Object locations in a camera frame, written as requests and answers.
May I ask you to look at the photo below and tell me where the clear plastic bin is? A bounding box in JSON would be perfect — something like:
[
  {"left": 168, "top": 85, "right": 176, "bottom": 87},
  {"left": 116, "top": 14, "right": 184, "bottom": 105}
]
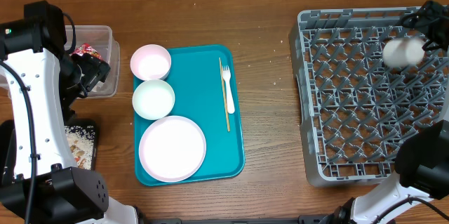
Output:
[{"left": 65, "top": 25, "right": 121, "bottom": 98}]

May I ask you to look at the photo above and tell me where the rice and peanuts pile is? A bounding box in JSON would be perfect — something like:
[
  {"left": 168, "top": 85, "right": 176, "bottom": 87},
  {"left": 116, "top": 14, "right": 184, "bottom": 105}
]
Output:
[{"left": 65, "top": 126, "right": 95, "bottom": 170}]

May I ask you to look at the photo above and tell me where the black waste tray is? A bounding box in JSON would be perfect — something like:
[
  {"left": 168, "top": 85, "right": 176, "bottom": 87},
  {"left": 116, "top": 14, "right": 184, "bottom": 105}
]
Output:
[{"left": 1, "top": 119, "right": 99, "bottom": 170}]

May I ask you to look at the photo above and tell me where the large white plate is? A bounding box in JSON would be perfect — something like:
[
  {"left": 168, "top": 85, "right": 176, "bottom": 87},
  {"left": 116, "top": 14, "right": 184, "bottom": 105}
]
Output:
[{"left": 138, "top": 116, "right": 207, "bottom": 183}]

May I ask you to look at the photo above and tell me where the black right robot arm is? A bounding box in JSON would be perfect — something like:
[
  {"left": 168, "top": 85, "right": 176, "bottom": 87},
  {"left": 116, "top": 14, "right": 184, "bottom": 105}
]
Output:
[{"left": 321, "top": 0, "right": 448, "bottom": 223}]

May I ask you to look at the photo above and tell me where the wooden chopstick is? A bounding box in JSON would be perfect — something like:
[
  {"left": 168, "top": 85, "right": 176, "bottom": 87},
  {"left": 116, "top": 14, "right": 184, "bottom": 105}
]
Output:
[{"left": 218, "top": 58, "right": 231, "bottom": 132}]

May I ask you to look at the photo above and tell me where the white plastic fork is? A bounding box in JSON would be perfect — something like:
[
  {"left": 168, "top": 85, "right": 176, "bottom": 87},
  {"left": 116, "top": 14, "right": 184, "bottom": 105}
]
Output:
[{"left": 222, "top": 65, "right": 235, "bottom": 114}]

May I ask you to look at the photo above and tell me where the teal plastic tray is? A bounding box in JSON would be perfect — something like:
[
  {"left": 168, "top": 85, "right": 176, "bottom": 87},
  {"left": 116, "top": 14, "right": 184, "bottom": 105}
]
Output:
[{"left": 133, "top": 44, "right": 246, "bottom": 187}]

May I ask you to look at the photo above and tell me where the pink bowl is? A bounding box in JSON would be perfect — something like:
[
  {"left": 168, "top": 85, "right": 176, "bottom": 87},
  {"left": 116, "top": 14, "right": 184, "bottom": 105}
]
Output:
[{"left": 130, "top": 44, "right": 171, "bottom": 81}]

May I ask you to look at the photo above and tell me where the red snack wrapper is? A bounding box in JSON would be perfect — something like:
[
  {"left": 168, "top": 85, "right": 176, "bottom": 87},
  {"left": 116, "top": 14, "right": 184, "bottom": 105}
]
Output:
[{"left": 74, "top": 43, "right": 102, "bottom": 60}]

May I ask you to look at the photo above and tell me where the white paper cup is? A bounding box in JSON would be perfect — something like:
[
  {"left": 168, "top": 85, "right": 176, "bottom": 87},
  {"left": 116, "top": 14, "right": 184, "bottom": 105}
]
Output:
[{"left": 382, "top": 38, "right": 425, "bottom": 67}]

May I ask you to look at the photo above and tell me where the green-white bowl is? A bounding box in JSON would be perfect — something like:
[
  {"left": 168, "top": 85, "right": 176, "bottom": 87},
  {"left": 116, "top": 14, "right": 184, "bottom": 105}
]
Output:
[{"left": 132, "top": 79, "right": 175, "bottom": 120}]

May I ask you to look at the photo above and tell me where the grey dishwasher rack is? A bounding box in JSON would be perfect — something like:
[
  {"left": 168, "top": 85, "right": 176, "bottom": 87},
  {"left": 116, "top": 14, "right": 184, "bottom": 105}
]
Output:
[{"left": 289, "top": 6, "right": 448, "bottom": 187}]

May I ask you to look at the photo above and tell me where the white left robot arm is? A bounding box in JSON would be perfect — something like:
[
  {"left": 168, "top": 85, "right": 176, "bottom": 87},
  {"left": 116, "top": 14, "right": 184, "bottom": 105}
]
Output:
[{"left": 1, "top": 1, "right": 146, "bottom": 223}]

